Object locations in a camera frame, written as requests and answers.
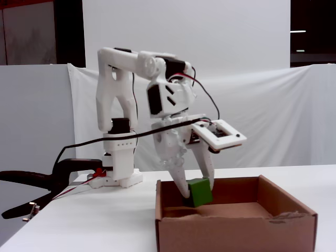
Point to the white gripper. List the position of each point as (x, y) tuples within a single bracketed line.
[(168, 143)]

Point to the green cube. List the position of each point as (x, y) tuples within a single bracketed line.
[(200, 193)]

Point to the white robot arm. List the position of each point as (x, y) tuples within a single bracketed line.
[(103, 92)]

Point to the brown cardboard box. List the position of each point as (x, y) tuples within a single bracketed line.
[(236, 233)]

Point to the white draped cloth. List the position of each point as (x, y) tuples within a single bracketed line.
[(249, 118)]

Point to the black table clamp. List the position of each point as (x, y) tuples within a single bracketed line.
[(60, 173)]

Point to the white backdrop board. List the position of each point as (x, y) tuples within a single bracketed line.
[(210, 31)]

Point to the grey partition panel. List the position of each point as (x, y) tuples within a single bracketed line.
[(31, 105)]

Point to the brown door panel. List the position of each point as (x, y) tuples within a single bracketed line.
[(26, 34)]

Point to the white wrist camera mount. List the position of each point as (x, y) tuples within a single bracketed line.
[(223, 139)]

